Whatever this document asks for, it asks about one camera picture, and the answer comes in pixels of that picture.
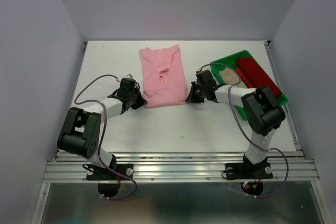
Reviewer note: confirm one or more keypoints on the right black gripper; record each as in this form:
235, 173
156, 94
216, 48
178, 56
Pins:
191, 98

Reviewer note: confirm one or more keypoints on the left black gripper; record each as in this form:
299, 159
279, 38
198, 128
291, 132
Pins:
140, 102

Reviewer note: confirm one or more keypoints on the pink t-shirt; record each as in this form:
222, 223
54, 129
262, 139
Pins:
164, 81

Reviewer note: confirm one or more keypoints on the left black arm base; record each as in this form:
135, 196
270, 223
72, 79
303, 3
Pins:
109, 183

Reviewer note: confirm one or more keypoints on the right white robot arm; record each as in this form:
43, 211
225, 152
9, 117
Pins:
263, 111

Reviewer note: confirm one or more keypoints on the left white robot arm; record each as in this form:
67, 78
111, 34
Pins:
83, 129

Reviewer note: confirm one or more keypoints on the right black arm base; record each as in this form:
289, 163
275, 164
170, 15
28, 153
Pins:
251, 175

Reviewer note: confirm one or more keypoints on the rolled beige t-shirt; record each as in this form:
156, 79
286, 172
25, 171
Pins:
232, 78

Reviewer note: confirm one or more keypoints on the rolled red t-shirt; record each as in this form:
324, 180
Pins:
256, 75

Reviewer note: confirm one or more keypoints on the aluminium rail frame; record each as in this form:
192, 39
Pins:
178, 154

